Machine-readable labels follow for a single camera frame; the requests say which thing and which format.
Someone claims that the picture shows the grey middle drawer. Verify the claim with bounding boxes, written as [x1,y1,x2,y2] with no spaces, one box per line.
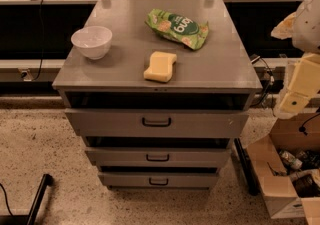
[85,147,229,168]

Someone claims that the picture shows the grey top drawer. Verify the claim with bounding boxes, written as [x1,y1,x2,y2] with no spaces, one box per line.
[65,108,248,138]

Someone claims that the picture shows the black cables on right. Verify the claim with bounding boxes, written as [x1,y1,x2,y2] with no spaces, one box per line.
[249,53,276,108]

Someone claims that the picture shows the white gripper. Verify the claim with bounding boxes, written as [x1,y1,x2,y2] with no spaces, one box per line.
[278,53,320,114]

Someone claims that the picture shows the cardboard box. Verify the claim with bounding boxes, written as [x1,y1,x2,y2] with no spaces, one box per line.
[247,113,320,225]

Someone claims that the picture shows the grey bottom drawer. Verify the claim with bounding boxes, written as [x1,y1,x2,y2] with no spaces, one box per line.
[98,172,219,188]

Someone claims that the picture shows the grey drawer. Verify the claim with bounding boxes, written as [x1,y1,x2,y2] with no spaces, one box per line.
[98,172,219,188]
[65,108,248,138]
[85,147,229,168]

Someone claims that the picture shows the black cable on left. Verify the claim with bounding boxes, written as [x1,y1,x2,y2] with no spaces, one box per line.
[32,0,56,82]

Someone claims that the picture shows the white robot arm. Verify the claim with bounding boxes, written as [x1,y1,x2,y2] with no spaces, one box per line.
[277,0,320,117]

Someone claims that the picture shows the black metal stand leg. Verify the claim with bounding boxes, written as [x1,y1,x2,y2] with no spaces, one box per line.
[0,174,54,225]

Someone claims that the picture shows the can inside cardboard box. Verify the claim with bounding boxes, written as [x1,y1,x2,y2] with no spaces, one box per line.
[279,150,302,170]

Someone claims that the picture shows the black bar beside cabinet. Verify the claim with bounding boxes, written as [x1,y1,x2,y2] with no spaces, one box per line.
[234,138,259,196]

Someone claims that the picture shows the yellow sponge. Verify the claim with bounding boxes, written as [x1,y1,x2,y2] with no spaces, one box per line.
[143,51,177,83]

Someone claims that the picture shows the green chip bag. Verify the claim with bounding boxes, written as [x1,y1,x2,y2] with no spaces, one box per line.
[145,9,209,50]

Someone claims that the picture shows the grey metal drawer cabinet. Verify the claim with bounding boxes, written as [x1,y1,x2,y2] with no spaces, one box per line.
[53,0,261,176]

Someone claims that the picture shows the white bowl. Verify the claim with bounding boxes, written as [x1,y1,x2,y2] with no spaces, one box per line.
[71,26,113,60]

